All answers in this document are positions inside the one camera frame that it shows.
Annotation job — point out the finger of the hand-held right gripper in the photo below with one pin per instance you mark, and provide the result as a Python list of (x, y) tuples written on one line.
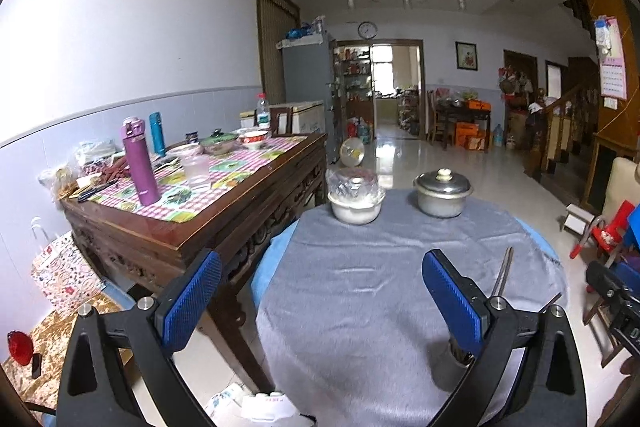
[(605, 282)]

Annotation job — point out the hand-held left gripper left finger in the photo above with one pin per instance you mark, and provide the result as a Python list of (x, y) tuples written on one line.
[(192, 302)]

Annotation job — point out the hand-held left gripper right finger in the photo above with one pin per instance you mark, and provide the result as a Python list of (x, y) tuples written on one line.
[(450, 302)]

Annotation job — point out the red plastic chair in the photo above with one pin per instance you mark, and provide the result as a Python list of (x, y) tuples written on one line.
[(605, 232)]

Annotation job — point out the small white step stool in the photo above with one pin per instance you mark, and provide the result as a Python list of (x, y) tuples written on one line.
[(576, 219)]

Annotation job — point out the carved wooden sideboard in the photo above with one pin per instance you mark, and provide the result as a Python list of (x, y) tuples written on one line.
[(225, 227)]

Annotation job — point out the blue table cover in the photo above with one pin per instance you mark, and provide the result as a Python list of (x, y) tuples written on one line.
[(272, 257)]

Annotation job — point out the grey table cloth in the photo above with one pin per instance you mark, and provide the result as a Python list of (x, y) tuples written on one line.
[(360, 332)]

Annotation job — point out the beige chair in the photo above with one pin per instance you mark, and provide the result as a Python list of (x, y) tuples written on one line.
[(620, 187)]

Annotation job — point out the aluminium pot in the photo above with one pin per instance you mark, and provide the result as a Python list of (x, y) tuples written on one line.
[(442, 204)]

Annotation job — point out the white patterned packet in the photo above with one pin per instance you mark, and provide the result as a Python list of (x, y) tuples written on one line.
[(260, 404)]

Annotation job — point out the clear plastic container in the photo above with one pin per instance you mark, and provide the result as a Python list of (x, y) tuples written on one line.
[(196, 174)]

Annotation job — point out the patterned gift bag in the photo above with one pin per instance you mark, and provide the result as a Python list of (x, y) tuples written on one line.
[(65, 272)]

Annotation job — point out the white pot with plastic wrap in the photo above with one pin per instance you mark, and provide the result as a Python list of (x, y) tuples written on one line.
[(355, 209)]

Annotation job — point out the checkered tablecloth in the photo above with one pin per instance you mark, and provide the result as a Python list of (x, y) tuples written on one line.
[(235, 167)]

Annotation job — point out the gold patterned cushion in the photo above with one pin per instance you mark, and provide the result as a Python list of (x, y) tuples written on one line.
[(55, 337)]

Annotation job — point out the purple thermos bottle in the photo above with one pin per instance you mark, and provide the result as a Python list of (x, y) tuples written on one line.
[(142, 162)]

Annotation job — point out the bowl with glass lid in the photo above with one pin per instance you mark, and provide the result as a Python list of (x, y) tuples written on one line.
[(218, 144)]

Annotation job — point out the wooden stair railing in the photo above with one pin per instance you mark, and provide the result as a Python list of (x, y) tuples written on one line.
[(555, 127)]

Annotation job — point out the orange cardboard box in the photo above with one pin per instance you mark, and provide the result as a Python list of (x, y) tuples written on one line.
[(470, 137)]

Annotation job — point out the black phone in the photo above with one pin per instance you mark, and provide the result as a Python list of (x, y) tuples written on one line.
[(36, 366)]

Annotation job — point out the teal thermos bottle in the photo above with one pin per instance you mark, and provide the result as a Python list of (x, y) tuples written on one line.
[(158, 134)]

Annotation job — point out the red and white bowl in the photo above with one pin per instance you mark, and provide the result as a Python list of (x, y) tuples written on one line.
[(253, 141)]

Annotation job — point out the blue water jug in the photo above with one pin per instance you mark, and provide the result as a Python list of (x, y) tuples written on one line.
[(498, 136)]

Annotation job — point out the clear plastic bag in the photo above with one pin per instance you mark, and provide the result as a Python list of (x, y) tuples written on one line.
[(95, 153)]

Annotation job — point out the red round object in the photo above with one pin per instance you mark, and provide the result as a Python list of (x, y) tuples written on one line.
[(20, 347)]

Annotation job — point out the white floor fan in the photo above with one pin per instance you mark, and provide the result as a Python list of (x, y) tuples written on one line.
[(351, 153)]

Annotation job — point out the wooden dining table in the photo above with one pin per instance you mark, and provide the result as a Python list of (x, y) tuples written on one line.
[(460, 114)]

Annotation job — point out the plastic water bottle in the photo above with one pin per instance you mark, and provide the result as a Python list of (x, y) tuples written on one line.
[(263, 112)]

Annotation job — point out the white chest freezer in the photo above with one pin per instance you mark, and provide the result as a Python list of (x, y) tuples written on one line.
[(309, 117)]

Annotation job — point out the glass display shelf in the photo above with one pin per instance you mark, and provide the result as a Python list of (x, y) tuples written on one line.
[(354, 82)]

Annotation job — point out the grey refrigerator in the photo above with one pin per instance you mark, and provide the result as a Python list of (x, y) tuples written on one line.
[(305, 72)]

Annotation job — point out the brown door curtain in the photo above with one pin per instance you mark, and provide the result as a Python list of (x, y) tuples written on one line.
[(275, 42)]

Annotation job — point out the wall calendar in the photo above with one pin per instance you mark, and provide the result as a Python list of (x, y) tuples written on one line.
[(612, 67)]

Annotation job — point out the framed wall picture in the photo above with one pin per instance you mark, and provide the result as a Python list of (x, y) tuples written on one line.
[(466, 56)]

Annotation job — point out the round wall clock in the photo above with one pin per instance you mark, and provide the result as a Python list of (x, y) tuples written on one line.
[(367, 30)]

